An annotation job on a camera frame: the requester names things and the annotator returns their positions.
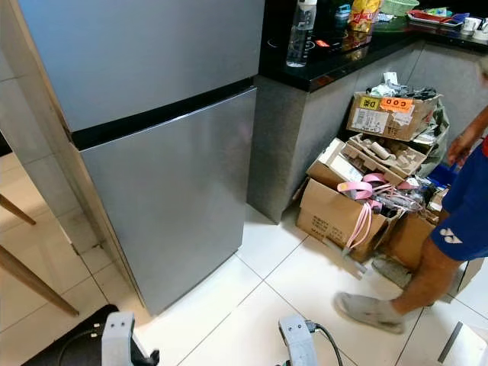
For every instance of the silver fridge door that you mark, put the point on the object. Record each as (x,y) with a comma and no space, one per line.
(175,213)

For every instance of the bystander forearm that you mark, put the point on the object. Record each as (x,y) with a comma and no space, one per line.
(479,122)

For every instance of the silver two-door fridge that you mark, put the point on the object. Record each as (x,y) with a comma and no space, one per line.
(137,53)

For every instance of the bystander hand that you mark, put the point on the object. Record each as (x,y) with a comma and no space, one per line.
(463,149)

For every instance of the large black floor mat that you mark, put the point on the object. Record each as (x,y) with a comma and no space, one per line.
(69,343)

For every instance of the light wooden dining table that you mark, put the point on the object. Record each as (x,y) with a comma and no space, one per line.
(38,284)

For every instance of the grey shoe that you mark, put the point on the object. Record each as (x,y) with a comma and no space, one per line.
(389,271)
(370,311)

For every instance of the grey black-topped kitchen counter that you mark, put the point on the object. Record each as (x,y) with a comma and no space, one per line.
(290,137)

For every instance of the white-topped cardboard box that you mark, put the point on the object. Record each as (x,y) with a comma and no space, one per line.
(332,164)

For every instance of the plain brown cardboard box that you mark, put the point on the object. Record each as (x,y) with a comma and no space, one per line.
(408,240)

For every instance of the white flat box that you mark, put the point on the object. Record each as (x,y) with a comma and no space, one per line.
(469,347)

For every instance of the orange-labelled cardboard box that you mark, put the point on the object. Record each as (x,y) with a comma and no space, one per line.
(374,122)

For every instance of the bystander in blue shorts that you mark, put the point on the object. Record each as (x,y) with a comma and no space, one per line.
(465,206)

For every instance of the clear black-capped sports bottle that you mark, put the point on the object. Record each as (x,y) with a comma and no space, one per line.
(300,38)

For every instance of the yellow red snack bag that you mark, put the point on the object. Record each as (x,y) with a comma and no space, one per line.
(364,14)

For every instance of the green plastic basket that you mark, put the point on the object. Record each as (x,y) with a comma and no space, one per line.
(400,8)

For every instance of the red tray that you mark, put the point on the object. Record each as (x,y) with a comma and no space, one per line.
(435,19)

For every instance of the white cup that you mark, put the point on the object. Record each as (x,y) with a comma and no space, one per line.
(471,24)

